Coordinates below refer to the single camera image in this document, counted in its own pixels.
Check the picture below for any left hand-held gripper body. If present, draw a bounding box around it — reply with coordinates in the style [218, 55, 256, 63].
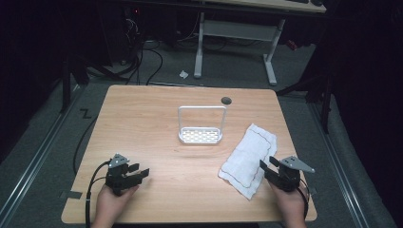
[105, 153, 144, 197]

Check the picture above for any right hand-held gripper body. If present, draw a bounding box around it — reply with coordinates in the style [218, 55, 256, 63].
[264, 155, 317, 193]

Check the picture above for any white cloth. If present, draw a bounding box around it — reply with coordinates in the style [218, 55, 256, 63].
[218, 123, 278, 200]

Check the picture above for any white rack with handle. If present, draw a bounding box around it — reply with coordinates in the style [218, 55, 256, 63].
[177, 104, 228, 145]

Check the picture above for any person's left hand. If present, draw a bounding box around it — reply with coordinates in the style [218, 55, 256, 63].
[91, 183, 141, 228]

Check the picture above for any person's right hand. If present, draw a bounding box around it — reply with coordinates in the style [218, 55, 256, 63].
[268, 181, 309, 228]

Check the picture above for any grey tape patch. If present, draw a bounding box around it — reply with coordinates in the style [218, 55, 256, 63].
[59, 189, 84, 200]

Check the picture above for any black metal stand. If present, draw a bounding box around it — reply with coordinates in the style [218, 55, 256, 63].
[276, 47, 334, 135]
[58, 53, 127, 114]

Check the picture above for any white-legged desk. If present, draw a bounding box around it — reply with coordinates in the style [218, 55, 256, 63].
[189, 0, 328, 87]

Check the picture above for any dark computer tower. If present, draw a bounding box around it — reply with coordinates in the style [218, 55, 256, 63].
[101, 3, 144, 66]

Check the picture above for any black cable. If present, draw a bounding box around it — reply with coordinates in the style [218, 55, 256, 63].
[84, 160, 112, 228]
[297, 178, 312, 220]

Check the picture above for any bundle of black floor cables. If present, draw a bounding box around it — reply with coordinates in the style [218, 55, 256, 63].
[120, 6, 203, 86]

